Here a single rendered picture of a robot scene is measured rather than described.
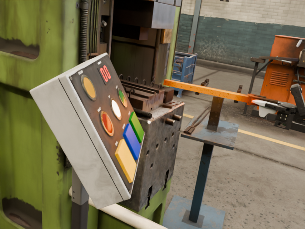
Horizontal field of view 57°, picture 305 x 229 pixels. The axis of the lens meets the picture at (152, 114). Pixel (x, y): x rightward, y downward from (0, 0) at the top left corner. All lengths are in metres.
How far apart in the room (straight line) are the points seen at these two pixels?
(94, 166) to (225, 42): 8.43
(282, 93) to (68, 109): 4.27
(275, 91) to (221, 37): 4.56
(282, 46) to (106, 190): 4.19
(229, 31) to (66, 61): 8.07
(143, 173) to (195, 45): 8.10
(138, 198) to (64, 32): 0.77
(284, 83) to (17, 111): 3.96
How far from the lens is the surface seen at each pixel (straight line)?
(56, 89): 0.53
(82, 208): 0.85
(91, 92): 0.58
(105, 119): 0.60
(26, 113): 1.24
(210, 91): 1.15
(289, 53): 4.60
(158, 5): 1.13
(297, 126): 1.12
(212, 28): 9.00
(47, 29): 0.99
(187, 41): 9.27
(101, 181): 0.59
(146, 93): 1.24
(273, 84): 4.64
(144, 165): 1.21
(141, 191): 1.28
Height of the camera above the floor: 1.32
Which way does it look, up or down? 20 degrees down
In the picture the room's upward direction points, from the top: 7 degrees clockwise
